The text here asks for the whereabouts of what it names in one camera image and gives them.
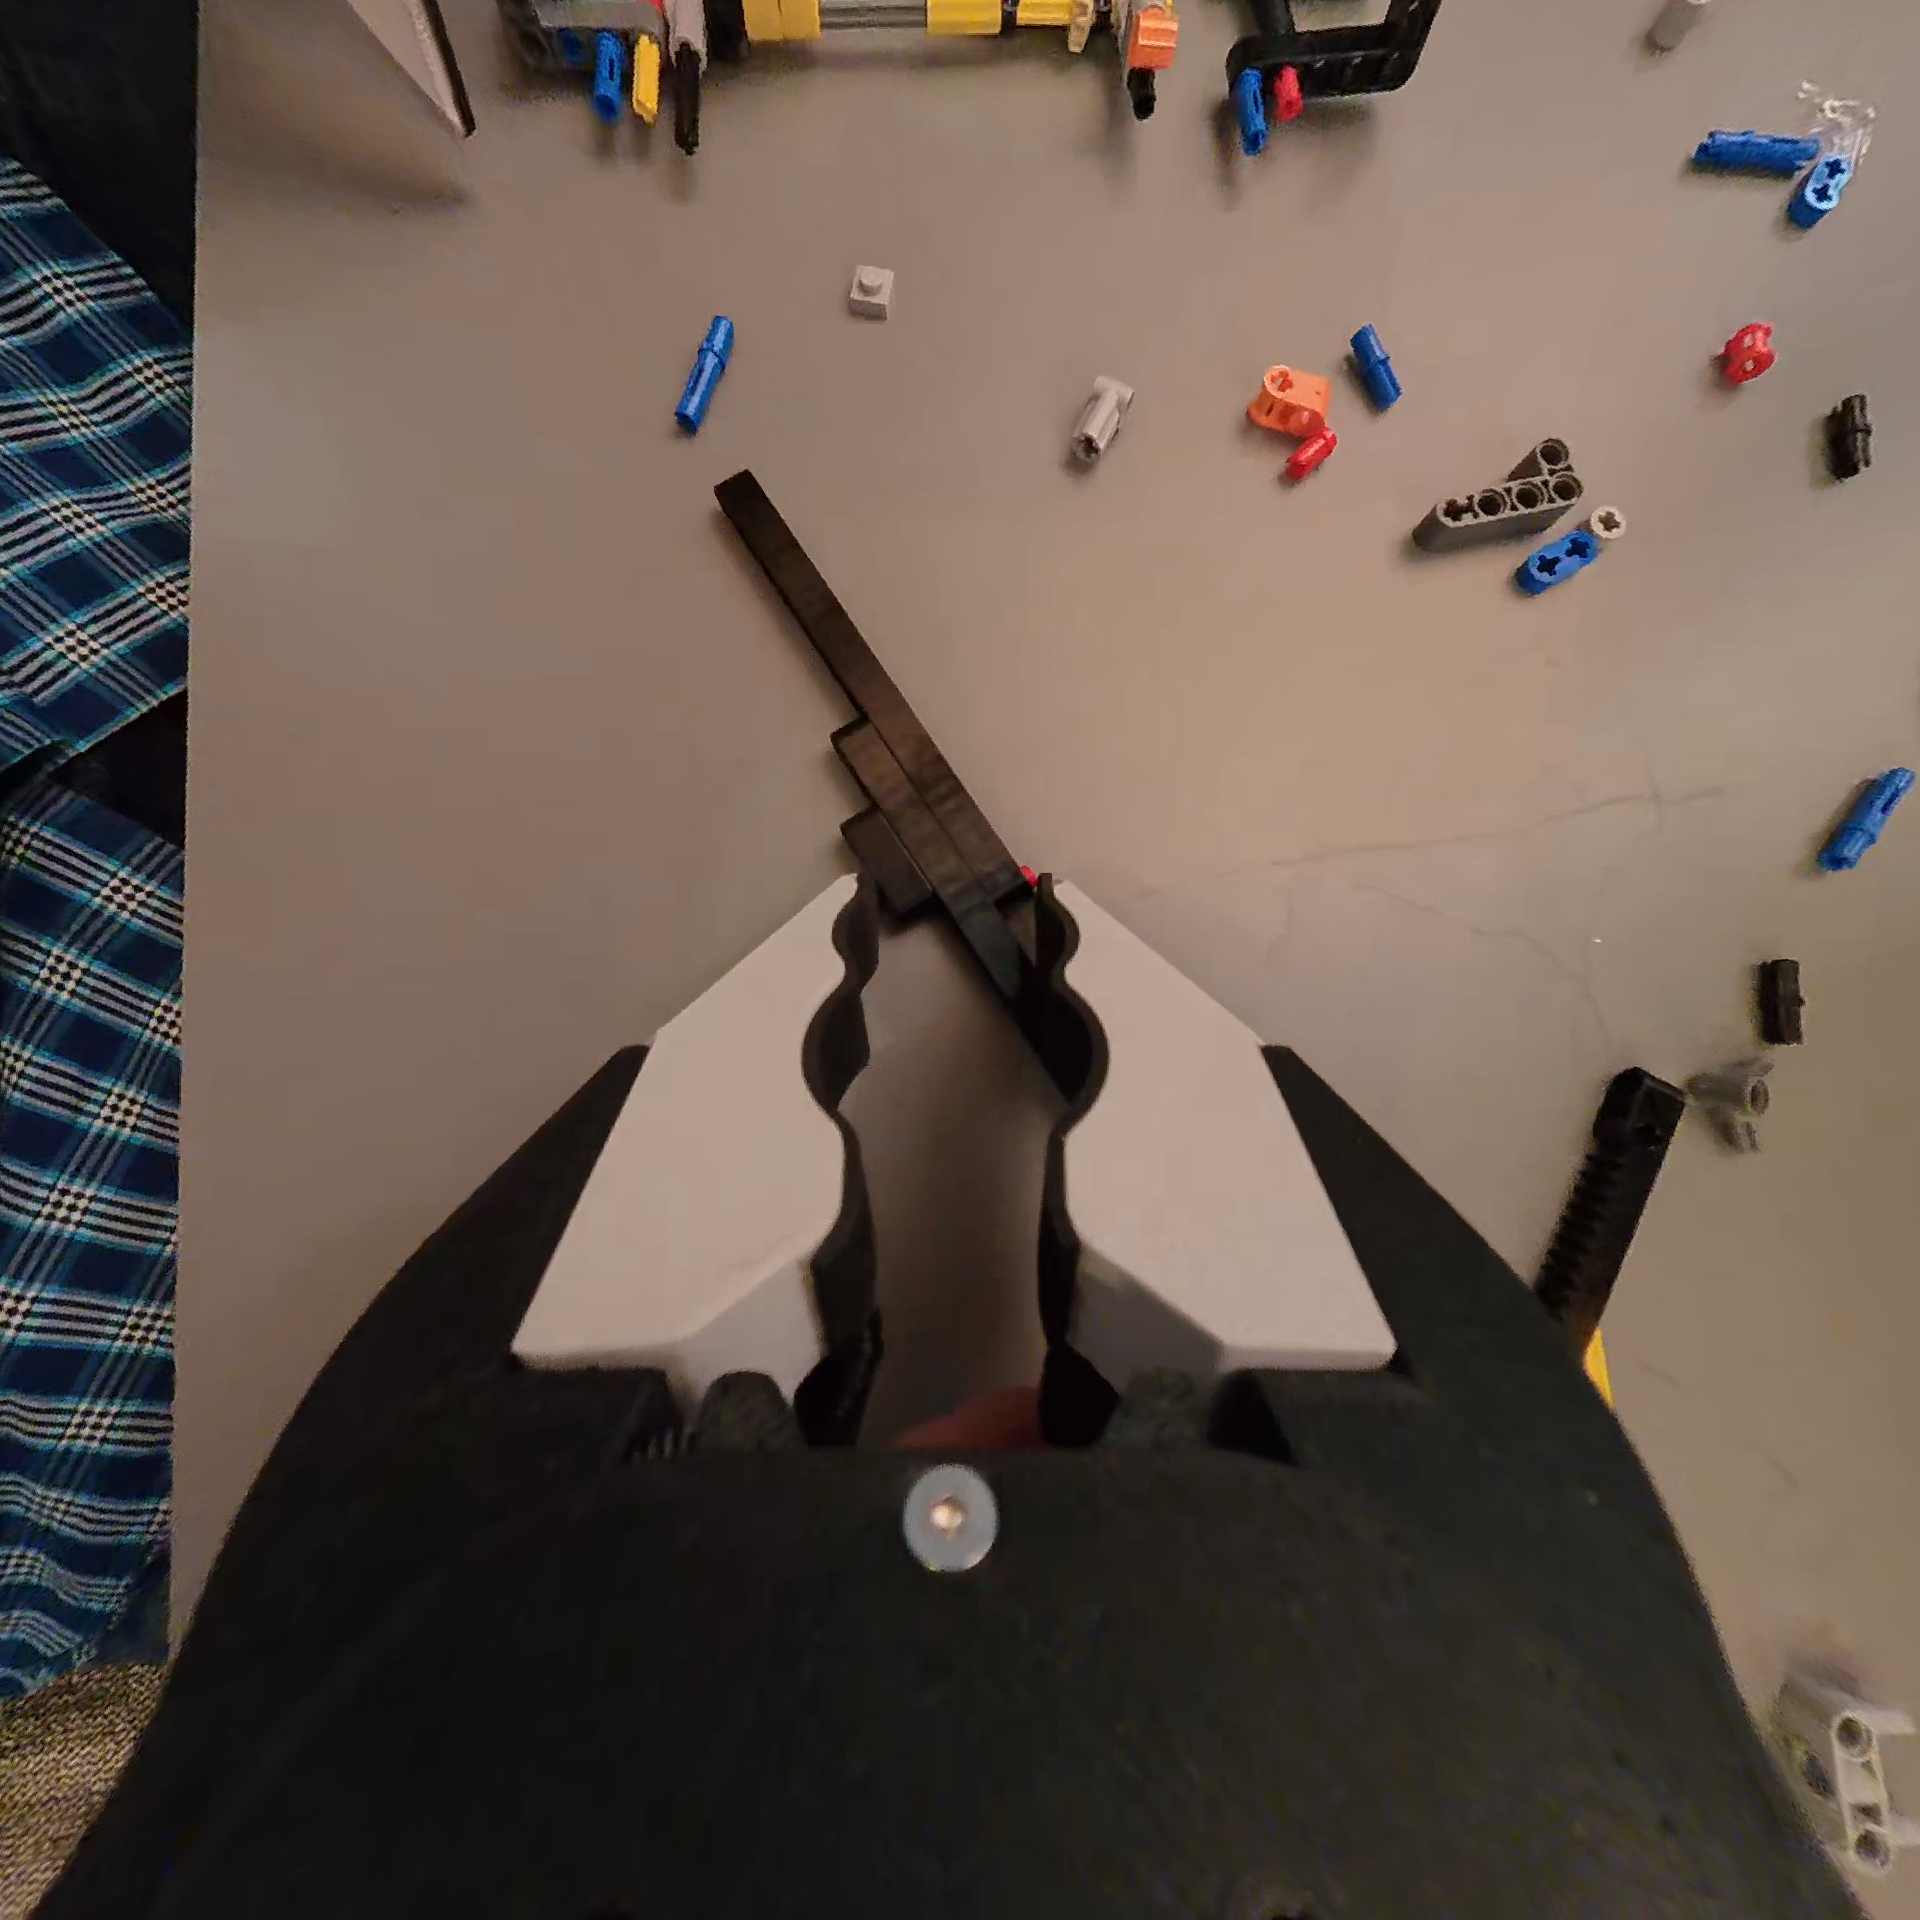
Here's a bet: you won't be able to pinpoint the dark grey angled lego beam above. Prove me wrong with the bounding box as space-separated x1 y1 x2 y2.
1411 440 1583 554

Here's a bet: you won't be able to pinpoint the black beam assembly blue pins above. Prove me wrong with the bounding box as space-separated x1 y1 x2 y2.
712 469 1088 1097

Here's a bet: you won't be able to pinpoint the light grey lego connector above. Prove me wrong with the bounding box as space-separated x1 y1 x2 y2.
1768 1658 1920 1877

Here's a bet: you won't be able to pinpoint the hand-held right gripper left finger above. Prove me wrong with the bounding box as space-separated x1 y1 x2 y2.
512 873 887 1449

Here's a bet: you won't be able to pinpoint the black lego gear rack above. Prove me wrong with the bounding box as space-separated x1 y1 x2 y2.
1534 1069 1688 1329

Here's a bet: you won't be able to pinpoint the multicoloured lego chassis assembly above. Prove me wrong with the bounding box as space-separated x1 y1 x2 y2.
497 0 1444 160

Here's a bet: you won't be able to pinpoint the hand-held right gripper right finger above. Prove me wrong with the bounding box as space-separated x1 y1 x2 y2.
1036 873 1400 1449

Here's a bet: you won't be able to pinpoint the blue plaid shirt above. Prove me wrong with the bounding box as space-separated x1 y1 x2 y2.
0 151 196 1706

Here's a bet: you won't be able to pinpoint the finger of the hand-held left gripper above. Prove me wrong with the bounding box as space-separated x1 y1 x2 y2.
347 0 479 143

